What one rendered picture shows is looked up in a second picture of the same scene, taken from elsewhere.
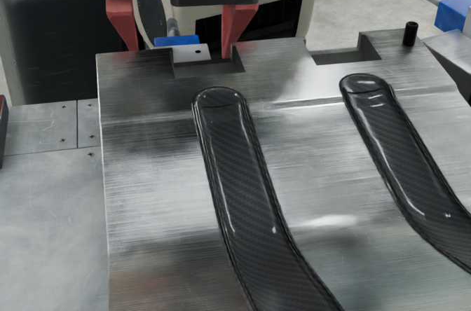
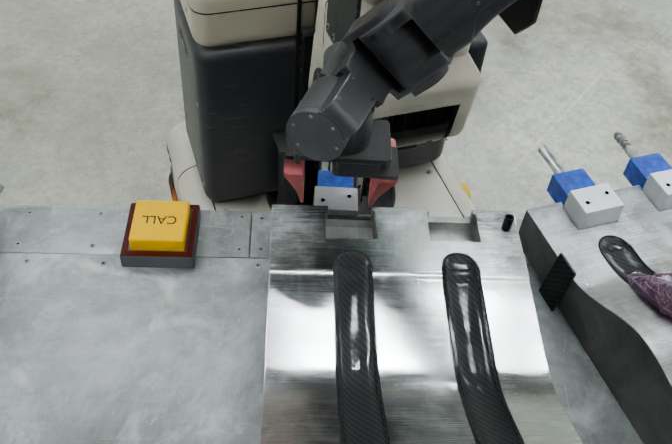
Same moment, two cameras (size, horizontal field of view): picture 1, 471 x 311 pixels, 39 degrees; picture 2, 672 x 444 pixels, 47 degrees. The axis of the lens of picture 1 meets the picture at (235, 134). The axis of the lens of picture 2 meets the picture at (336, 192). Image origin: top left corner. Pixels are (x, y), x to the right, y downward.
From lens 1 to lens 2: 0.34 m
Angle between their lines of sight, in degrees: 9
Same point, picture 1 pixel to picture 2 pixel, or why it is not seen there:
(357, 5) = (552, 30)
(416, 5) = (617, 38)
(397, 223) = (450, 386)
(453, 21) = (559, 194)
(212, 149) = (342, 304)
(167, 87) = (319, 245)
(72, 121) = (247, 232)
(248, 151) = (366, 309)
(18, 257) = (202, 345)
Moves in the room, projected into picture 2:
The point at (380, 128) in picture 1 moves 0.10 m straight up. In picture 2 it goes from (463, 303) to (484, 237)
